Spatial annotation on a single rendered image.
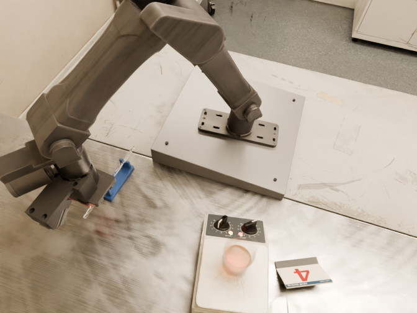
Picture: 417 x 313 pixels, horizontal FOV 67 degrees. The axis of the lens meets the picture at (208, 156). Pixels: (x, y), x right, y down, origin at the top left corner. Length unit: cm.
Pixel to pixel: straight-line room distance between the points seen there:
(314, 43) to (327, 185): 217
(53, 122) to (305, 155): 60
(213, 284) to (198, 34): 40
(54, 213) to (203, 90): 50
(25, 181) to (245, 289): 40
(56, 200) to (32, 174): 6
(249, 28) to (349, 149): 213
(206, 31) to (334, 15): 290
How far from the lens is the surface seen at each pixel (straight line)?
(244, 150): 77
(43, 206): 59
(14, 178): 57
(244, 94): 65
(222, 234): 64
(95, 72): 45
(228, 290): 58
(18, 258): 77
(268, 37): 285
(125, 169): 78
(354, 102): 104
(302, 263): 71
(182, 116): 81
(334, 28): 315
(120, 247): 71
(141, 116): 89
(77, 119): 48
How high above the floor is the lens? 155
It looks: 55 degrees down
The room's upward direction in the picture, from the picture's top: 5 degrees clockwise
